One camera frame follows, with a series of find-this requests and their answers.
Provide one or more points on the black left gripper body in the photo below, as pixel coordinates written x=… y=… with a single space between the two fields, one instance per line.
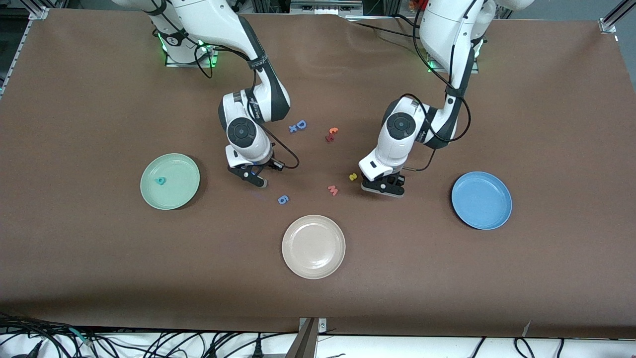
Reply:
x=396 y=180

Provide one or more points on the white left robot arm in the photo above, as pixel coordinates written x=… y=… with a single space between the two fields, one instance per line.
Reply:
x=447 y=30

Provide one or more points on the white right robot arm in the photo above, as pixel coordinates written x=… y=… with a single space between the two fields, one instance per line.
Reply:
x=213 y=25

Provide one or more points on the blue foam number six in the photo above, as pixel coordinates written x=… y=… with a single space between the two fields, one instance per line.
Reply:
x=282 y=200

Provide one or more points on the blue foam letter D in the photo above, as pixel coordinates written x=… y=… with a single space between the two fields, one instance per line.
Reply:
x=301 y=125

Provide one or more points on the pink foam letter M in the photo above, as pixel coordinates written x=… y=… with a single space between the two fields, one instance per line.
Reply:
x=332 y=190

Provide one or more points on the blue plate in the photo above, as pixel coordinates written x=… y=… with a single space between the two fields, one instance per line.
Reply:
x=481 y=201

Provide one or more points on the beige plate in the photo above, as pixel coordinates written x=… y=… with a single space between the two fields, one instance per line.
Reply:
x=313 y=247

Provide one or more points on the brown table cover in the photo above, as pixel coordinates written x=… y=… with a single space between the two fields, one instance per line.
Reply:
x=397 y=278

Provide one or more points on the mint green plate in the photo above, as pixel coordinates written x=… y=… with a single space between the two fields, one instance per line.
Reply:
x=176 y=194

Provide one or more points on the red box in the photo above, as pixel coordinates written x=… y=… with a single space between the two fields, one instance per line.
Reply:
x=417 y=4

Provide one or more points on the aluminium corner profile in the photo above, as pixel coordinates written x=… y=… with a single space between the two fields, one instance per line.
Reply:
x=608 y=25

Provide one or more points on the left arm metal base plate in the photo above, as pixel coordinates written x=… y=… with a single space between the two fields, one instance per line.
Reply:
x=476 y=67

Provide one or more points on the aluminium profile post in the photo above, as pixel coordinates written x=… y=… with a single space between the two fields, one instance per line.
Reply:
x=308 y=343

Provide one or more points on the aluminium table frame rail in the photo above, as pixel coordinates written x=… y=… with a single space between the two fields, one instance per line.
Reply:
x=37 y=13

